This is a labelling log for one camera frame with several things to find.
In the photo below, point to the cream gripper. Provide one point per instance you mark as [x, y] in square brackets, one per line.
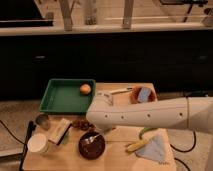
[103, 129]

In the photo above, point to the silver fork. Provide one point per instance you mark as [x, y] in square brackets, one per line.
[90, 139]

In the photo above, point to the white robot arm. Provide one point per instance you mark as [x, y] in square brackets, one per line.
[188, 113]

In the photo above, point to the purple bowl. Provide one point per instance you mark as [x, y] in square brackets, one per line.
[92, 150]

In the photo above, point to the orange bowl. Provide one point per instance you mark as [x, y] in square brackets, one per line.
[135, 92]

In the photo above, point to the brown grape bunch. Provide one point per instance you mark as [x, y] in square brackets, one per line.
[83, 125]

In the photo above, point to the tan block with black edge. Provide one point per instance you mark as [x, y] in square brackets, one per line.
[59, 131]

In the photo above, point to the orange fruit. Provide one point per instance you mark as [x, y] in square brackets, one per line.
[85, 89]

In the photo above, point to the green cucumber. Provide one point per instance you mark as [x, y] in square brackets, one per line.
[145, 130]

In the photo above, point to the green plastic tray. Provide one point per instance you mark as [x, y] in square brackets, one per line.
[63, 96]

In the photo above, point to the blue sponge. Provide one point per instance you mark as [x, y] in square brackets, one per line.
[143, 95]

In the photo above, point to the grey blue cloth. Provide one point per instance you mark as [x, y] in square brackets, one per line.
[154, 150]

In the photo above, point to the small metal cup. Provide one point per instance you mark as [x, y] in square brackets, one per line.
[43, 121]

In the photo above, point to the white cup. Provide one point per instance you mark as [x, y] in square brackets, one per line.
[38, 143]

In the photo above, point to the white handled dish brush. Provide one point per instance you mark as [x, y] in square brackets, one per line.
[122, 90]

